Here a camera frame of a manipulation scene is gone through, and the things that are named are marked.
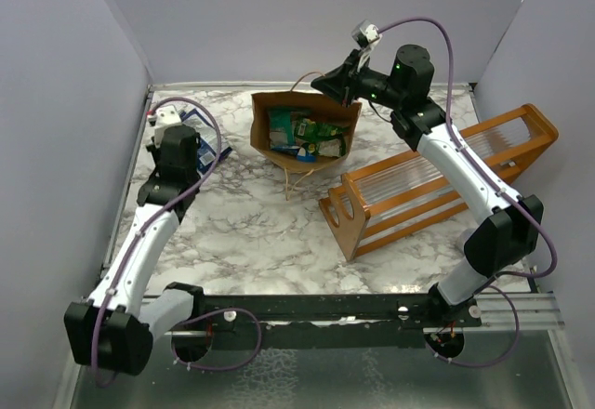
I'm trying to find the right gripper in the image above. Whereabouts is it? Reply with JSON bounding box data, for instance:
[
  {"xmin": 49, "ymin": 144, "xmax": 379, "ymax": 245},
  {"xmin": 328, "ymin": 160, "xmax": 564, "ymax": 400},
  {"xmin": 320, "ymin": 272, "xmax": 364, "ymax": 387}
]
[{"xmin": 311, "ymin": 50, "xmax": 404, "ymax": 111}]

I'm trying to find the brown paper bag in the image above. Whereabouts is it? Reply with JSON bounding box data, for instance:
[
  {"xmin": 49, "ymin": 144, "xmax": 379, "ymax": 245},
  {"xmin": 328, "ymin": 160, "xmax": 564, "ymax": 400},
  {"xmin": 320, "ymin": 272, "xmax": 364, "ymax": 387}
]
[{"xmin": 250, "ymin": 85, "xmax": 362, "ymax": 198}]

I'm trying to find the blue white snack bag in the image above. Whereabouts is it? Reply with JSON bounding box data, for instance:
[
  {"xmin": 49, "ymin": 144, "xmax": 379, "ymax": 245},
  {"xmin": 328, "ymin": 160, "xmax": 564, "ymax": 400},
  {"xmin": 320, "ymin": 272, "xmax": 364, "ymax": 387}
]
[{"xmin": 180, "ymin": 109, "xmax": 218, "ymax": 174}]

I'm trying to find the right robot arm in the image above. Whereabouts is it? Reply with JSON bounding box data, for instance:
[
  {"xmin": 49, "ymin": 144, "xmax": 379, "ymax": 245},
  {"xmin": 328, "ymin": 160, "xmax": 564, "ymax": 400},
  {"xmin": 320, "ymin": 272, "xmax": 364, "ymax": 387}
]
[{"xmin": 311, "ymin": 45, "xmax": 544, "ymax": 326}]

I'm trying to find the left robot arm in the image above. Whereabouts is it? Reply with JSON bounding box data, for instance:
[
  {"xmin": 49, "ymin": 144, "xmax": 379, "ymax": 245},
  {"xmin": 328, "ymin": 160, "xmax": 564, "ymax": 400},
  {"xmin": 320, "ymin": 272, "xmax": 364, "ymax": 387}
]
[{"xmin": 64, "ymin": 124, "xmax": 205, "ymax": 376}]

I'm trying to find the green snack bag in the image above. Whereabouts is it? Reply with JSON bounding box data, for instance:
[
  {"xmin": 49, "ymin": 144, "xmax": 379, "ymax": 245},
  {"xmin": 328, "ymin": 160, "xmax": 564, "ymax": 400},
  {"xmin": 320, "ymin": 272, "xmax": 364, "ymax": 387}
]
[{"xmin": 294, "ymin": 117, "xmax": 350, "ymax": 158}]

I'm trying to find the teal Fox's mint bag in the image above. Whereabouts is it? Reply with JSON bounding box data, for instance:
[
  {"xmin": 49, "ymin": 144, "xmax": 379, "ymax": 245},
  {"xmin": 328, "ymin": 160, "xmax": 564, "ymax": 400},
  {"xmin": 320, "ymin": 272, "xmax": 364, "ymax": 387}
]
[{"xmin": 267, "ymin": 106, "xmax": 311, "ymax": 149}]

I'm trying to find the small blue cartoon packet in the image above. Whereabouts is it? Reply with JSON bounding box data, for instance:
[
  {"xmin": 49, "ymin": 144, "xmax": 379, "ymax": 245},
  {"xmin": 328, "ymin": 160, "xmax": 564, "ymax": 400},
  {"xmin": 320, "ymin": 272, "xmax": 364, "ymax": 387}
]
[{"xmin": 271, "ymin": 145, "xmax": 317, "ymax": 163}]

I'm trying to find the wooden rack with clear rods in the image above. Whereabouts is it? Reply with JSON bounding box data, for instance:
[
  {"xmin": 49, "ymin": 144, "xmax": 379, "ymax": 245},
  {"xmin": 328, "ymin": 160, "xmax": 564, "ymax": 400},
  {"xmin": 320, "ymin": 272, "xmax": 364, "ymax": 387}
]
[{"xmin": 319, "ymin": 104, "xmax": 559, "ymax": 261}]

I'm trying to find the small clear plastic cup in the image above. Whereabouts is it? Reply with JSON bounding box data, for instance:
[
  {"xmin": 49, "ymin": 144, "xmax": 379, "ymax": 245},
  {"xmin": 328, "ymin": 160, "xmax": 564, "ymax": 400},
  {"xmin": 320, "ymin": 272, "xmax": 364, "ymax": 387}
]
[{"xmin": 456, "ymin": 229, "xmax": 474, "ymax": 253}]

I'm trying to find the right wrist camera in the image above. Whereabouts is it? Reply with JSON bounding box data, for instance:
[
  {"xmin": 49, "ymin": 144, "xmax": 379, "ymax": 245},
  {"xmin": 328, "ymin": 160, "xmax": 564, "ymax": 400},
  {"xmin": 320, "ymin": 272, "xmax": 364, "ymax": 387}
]
[{"xmin": 351, "ymin": 20, "xmax": 382, "ymax": 71}]

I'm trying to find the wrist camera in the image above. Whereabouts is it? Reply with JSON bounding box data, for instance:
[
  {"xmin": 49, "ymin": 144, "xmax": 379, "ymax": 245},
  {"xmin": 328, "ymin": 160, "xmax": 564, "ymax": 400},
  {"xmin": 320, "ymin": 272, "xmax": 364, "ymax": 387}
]
[
  {"xmin": 150, "ymin": 104, "xmax": 182, "ymax": 148},
  {"xmin": 351, "ymin": 20, "xmax": 382, "ymax": 71}
]

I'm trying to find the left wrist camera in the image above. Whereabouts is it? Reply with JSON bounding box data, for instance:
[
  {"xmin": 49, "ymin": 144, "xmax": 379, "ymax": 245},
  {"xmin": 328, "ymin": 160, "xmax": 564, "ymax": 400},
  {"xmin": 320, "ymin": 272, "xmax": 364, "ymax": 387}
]
[{"xmin": 150, "ymin": 104, "xmax": 182, "ymax": 148}]

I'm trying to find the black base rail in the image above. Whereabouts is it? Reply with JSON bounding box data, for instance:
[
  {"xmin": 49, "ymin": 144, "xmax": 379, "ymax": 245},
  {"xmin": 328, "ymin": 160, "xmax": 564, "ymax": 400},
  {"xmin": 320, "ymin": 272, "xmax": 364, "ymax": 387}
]
[{"xmin": 175, "ymin": 285, "xmax": 481, "ymax": 350}]

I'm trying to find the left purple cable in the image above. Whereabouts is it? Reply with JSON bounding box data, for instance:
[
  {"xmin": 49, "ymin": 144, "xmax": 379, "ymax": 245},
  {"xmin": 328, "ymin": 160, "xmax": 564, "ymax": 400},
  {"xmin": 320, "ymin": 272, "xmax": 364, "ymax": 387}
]
[{"xmin": 90, "ymin": 97, "xmax": 262, "ymax": 388}]

